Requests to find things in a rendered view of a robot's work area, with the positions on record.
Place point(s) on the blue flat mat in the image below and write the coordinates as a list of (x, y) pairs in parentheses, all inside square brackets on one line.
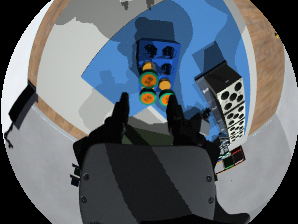
[(208, 35)]

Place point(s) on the clear conical tube with orange liquid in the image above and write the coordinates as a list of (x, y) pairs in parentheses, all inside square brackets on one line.
[(165, 90), (148, 77)]

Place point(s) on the blue tube rack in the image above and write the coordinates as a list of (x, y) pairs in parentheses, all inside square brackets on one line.
[(160, 46)]

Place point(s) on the conical tube with amber liquid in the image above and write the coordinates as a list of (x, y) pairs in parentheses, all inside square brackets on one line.
[(147, 96)]

